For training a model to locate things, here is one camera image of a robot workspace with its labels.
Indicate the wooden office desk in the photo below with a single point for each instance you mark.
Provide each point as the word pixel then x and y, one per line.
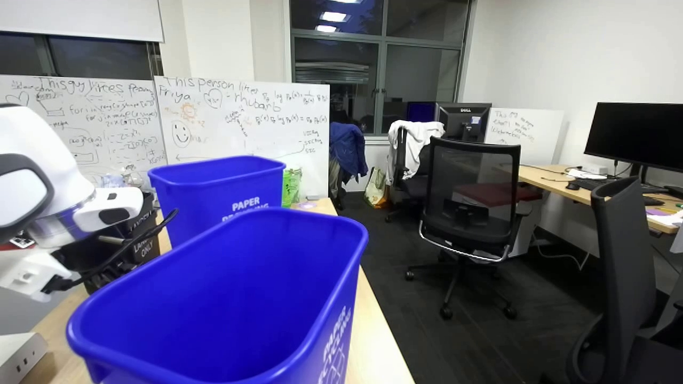
pixel 557 182

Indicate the blue paper recycling bin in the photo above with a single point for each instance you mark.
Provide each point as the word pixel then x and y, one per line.
pixel 205 192
pixel 214 305

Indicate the small black monitor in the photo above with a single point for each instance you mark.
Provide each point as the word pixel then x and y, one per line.
pixel 462 122

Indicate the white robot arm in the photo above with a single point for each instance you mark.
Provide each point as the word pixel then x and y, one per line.
pixel 36 149

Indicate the green wipes canister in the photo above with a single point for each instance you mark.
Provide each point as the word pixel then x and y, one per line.
pixel 291 189

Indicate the yellow white bag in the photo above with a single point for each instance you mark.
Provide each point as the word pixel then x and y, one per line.
pixel 377 191

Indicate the blue jacket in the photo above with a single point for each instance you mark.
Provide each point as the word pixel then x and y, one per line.
pixel 347 149

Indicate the whiteboard with smiley drawing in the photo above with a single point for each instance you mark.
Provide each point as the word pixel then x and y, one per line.
pixel 236 129

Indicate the grey cart red top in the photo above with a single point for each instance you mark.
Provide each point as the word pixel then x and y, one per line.
pixel 28 311

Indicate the black keyboard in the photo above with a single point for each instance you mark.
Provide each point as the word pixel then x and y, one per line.
pixel 588 183

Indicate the whiteboard with handwriting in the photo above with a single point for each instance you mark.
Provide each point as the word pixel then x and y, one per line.
pixel 115 119

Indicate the black mesh office chair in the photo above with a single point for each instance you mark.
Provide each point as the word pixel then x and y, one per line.
pixel 470 183

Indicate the white roller blind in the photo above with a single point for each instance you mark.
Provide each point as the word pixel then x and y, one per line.
pixel 78 18

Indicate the clear plastic bottle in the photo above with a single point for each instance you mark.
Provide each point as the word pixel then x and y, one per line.
pixel 121 177

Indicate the black computer monitor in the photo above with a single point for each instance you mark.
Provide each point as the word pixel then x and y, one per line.
pixel 632 134

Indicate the small whiteboard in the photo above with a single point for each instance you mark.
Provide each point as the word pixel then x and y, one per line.
pixel 526 134

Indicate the window with grey frame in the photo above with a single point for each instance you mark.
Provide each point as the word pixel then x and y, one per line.
pixel 377 71

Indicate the white jacket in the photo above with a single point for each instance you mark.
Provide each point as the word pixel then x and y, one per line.
pixel 417 138

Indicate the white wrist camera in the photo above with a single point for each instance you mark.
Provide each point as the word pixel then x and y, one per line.
pixel 108 207

